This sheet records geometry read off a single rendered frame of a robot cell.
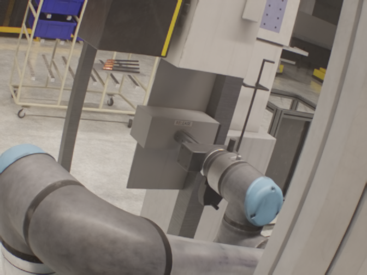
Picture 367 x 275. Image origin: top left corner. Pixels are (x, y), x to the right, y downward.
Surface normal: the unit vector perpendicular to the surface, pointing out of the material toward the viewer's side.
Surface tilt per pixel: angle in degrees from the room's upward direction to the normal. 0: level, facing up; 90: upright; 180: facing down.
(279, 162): 90
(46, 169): 9
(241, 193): 75
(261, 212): 85
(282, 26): 90
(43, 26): 97
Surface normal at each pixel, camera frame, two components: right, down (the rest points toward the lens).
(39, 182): -0.08, -0.77
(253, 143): 0.50, 0.40
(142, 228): 0.62, -0.67
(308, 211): -0.93, -0.17
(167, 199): -0.83, -0.05
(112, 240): 0.40, -0.31
